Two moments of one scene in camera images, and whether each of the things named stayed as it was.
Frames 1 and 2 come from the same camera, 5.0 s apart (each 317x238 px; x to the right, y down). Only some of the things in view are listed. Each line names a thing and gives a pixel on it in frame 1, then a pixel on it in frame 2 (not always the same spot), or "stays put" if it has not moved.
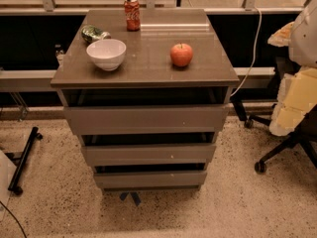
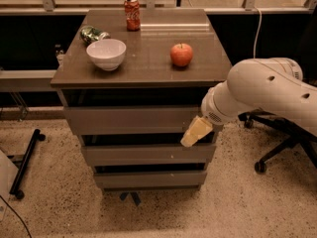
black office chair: x=304 y=135 stays put
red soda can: x=132 y=12 stays put
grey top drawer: x=147 y=119 stays put
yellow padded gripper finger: x=296 y=97 → x=215 y=108
